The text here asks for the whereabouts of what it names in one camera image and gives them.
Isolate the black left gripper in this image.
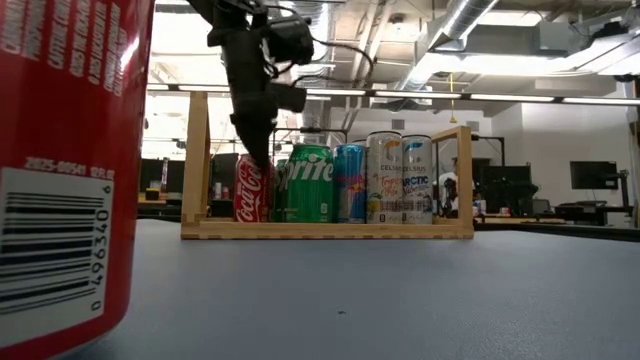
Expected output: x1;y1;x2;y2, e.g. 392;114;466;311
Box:
207;12;308;172

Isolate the red Coca-Cola can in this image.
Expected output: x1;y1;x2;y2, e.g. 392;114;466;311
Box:
0;0;156;360
233;153;275;224

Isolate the blue silver Red Bull can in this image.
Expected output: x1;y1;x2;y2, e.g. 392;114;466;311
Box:
332;143;369;225

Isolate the wooden slatted shelf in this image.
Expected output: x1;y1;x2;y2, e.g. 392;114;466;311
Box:
180;91;475;240

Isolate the black equipment box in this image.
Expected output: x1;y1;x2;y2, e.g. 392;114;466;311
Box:
139;158;185;195

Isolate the long ceiling light bar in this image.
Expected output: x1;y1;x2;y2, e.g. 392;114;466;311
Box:
147;83;640;107

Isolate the person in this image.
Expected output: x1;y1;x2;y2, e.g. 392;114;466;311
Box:
437;157;476;219

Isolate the black computer monitor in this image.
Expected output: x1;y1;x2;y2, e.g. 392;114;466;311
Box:
569;160;619;191

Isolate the dark office desk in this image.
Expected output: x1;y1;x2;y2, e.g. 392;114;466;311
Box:
553;199;637;227

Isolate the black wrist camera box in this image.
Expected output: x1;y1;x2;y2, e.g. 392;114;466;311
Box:
263;16;316;66

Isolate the thick black gripper cable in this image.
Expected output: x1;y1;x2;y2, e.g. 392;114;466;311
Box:
292;38;376;87

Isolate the silver ventilation duct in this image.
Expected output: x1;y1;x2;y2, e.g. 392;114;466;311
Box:
398;0;501;92

